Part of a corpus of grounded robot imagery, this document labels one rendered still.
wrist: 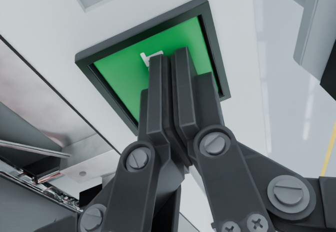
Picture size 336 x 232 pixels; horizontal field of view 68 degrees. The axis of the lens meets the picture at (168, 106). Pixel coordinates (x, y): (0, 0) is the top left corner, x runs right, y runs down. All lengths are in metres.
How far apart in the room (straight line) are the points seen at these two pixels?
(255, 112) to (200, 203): 0.13
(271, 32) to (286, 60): 0.26
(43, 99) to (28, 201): 0.15
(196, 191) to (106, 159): 0.09
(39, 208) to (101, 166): 0.12
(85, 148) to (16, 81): 0.09
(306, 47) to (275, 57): 1.23
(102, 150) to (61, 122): 0.05
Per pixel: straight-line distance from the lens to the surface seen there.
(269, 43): 1.51
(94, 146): 0.26
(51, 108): 0.24
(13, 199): 0.34
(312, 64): 0.40
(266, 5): 1.37
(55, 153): 0.27
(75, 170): 0.27
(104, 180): 0.34
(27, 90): 0.23
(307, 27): 0.36
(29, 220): 0.39
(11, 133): 0.37
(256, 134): 0.18
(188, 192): 0.23
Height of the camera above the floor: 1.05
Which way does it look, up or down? 43 degrees down
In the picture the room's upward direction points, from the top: 163 degrees clockwise
